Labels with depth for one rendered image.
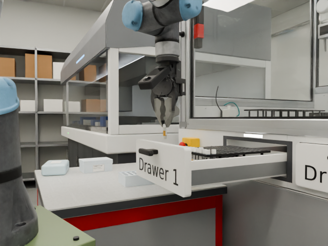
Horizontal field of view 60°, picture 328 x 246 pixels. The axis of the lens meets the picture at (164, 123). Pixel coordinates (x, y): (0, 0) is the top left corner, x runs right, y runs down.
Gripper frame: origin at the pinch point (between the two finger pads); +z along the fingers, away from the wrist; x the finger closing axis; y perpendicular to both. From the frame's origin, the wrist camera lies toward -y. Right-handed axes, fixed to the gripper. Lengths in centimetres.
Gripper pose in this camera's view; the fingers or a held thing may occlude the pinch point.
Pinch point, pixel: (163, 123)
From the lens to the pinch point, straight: 86.7
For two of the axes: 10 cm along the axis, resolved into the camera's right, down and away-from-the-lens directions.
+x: -8.1, -0.1, 5.9
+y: 5.9, -0.3, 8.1
